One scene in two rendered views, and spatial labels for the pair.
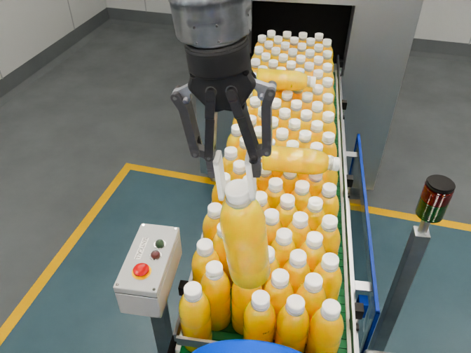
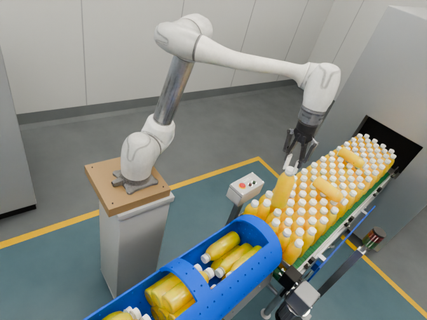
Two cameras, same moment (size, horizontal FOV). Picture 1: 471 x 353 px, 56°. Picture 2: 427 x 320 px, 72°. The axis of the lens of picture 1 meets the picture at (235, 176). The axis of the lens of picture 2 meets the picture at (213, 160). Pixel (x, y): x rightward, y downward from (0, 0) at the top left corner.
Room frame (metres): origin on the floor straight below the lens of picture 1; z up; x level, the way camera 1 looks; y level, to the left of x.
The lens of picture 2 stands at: (-0.55, -0.18, 2.20)
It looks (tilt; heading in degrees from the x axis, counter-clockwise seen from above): 39 degrees down; 28
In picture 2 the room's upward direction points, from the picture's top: 17 degrees clockwise
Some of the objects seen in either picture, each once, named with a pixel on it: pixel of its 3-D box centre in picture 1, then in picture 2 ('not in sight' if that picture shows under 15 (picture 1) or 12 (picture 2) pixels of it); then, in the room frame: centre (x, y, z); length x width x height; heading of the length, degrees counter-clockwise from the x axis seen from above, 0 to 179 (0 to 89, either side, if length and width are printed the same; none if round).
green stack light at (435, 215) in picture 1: (431, 206); (371, 240); (0.76, -0.46, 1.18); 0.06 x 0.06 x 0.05
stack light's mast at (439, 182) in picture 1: (431, 208); (370, 241); (0.76, -0.46, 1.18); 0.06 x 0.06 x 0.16
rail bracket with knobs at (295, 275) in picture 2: not in sight; (288, 277); (0.45, -0.25, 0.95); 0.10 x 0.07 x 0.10; 81
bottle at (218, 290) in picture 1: (215, 296); (260, 214); (0.64, 0.05, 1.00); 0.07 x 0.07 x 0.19
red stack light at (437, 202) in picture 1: (437, 192); (376, 235); (0.76, -0.46, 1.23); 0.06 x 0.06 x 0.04
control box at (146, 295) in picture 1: (151, 267); (245, 188); (0.68, 0.21, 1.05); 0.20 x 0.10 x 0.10; 171
